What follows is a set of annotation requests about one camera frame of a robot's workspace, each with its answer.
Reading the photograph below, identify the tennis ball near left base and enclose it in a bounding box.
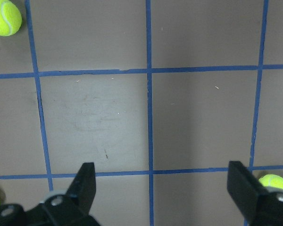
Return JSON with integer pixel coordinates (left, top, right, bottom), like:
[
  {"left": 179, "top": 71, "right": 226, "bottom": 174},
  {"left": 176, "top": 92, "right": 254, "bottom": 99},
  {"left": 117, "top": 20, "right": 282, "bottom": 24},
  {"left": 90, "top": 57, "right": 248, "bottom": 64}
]
[{"left": 0, "top": 0, "right": 22, "bottom": 37}]

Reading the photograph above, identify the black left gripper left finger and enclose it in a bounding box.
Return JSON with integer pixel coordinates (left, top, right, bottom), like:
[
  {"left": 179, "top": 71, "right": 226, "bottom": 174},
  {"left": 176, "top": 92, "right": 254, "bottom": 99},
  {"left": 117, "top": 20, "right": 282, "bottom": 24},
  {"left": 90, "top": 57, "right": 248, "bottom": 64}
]
[{"left": 66, "top": 162, "right": 95, "bottom": 215}]

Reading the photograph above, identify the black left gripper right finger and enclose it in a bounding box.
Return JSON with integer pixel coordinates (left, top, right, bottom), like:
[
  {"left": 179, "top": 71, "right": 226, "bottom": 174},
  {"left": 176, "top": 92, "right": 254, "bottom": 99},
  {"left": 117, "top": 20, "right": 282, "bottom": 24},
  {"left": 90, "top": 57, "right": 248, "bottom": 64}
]
[{"left": 227, "top": 161, "right": 268, "bottom": 221}]

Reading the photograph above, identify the tennis ball with Roland Garros print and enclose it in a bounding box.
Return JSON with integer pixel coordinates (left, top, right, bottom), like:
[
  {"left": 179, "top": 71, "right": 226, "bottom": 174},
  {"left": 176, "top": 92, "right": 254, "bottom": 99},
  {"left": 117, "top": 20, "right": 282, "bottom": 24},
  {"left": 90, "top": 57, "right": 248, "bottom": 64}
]
[{"left": 259, "top": 174, "right": 283, "bottom": 190}]

